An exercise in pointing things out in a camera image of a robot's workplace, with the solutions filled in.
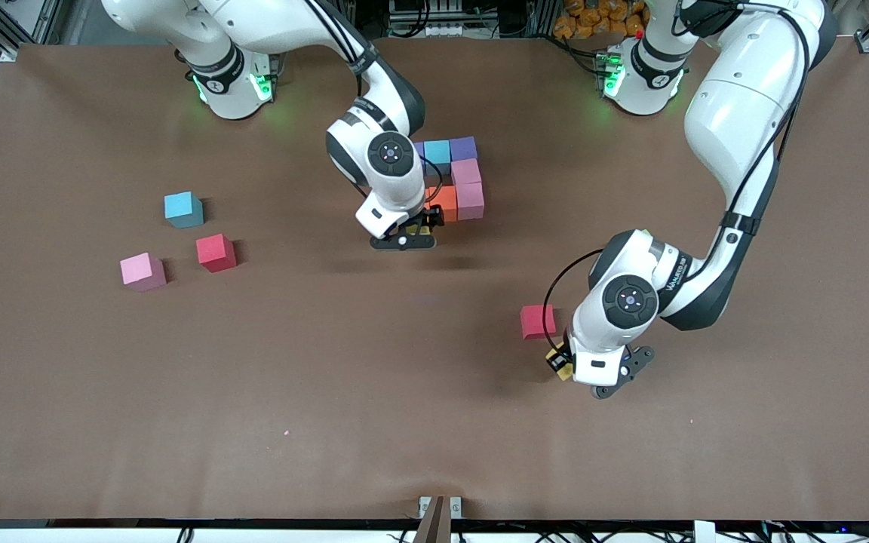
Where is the yellow foam cube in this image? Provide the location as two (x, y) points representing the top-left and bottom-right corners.
(545, 343), (576, 382)

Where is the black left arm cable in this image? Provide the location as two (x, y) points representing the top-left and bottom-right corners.
(542, 0), (812, 351)

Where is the small metal bracket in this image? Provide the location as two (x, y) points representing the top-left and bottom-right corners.
(419, 495), (463, 520)

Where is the cyan foam cube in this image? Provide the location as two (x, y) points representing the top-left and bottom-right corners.
(164, 191), (204, 229)
(424, 140), (452, 178)

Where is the red foam cube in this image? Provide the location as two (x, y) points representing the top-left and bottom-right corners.
(520, 304), (557, 340)
(196, 234), (238, 273)

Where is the orange yellow objects bag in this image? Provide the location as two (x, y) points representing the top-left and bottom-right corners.
(553, 0), (646, 40)

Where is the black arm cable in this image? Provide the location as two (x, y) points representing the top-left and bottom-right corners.
(306, 0), (445, 212)
(542, 0), (812, 351)

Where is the black cable bundle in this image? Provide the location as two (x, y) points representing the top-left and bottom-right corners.
(751, 507), (869, 543)

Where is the aluminium frame post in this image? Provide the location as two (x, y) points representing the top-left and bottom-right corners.
(529, 0), (560, 38)

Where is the orange foam cube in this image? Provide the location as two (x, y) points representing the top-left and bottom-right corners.
(428, 186), (459, 224)

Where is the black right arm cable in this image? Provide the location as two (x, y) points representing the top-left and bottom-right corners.
(306, 0), (445, 212)

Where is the brown wooden strip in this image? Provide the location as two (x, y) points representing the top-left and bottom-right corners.
(413, 495), (454, 543)

